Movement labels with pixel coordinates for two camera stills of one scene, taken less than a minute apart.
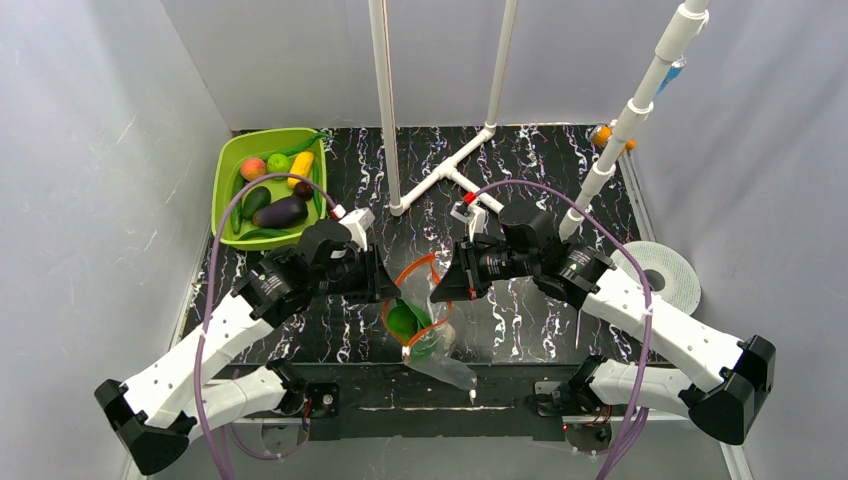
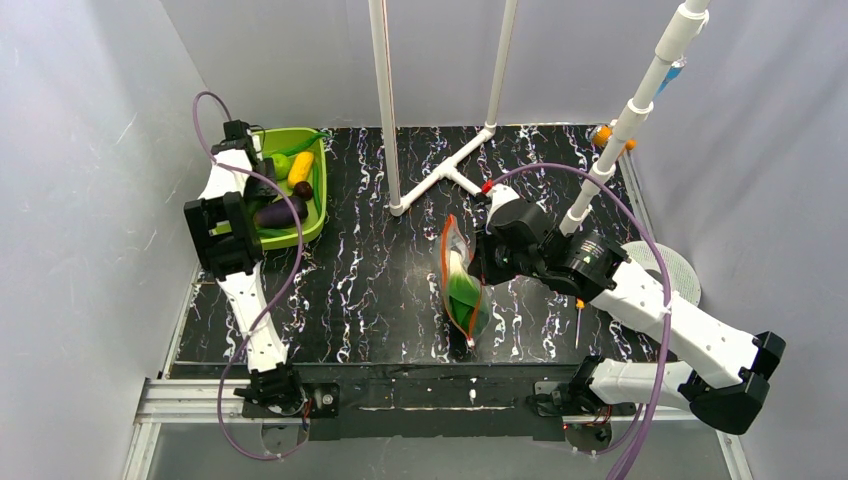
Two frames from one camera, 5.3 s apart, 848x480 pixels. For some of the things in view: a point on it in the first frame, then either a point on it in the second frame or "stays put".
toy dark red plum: (303, 190) stays put
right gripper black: (470, 270) stays put
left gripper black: (361, 273) → (266, 192)
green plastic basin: (274, 214) stays put
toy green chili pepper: (298, 149) stays put
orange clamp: (603, 133) stays put
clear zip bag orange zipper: (424, 328) → (464, 300)
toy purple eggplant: (285, 213) stays put
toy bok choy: (405, 321) → (466, 297)
